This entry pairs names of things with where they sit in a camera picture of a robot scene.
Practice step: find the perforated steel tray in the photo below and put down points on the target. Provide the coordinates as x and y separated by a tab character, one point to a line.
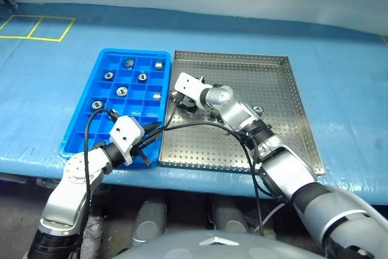
197	150

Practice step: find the blue plastic compartment tray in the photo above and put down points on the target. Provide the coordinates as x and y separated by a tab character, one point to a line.
91	125

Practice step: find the metal roller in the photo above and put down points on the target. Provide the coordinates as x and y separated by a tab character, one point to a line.
159	65
97	105
156	96
108	75
129	63
142	77
122	91
257	109

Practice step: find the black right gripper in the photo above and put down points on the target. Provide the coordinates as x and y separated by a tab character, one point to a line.
189	105

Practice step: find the dark rounded grey shape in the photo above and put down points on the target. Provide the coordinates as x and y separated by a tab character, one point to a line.
228	219
150	221

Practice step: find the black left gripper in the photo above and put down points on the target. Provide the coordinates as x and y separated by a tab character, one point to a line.
138	146

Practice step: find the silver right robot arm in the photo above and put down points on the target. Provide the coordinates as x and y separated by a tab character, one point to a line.
236	113

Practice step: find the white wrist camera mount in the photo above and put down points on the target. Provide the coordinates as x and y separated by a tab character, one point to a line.
188	84
125	136

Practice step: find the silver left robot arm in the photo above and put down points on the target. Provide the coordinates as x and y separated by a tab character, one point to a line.
69	186

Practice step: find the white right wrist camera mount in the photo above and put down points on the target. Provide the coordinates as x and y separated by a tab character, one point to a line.
188	84

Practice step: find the grey robot torso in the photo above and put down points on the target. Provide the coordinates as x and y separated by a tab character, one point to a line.
182	247

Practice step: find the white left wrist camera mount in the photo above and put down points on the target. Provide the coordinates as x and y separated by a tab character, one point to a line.
125	136

